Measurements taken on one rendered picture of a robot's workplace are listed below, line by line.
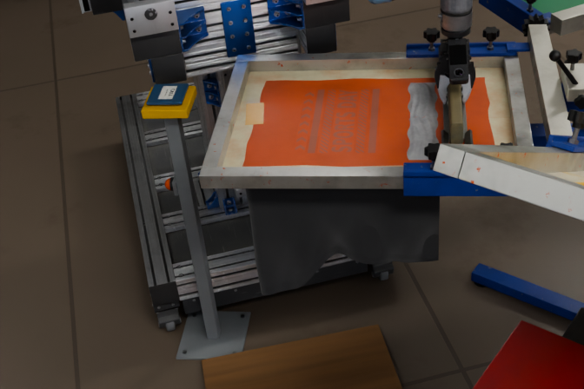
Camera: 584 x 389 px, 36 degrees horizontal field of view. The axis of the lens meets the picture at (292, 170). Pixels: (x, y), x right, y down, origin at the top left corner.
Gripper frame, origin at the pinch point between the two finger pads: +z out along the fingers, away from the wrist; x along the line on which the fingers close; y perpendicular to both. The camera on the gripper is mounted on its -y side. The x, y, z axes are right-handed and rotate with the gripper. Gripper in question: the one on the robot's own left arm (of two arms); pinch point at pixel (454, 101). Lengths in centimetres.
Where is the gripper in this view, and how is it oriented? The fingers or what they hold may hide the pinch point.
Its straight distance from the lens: 234.3
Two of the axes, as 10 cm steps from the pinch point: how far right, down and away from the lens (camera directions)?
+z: 0.8, 8.0, 5.9
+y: 1.1, -5.9, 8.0
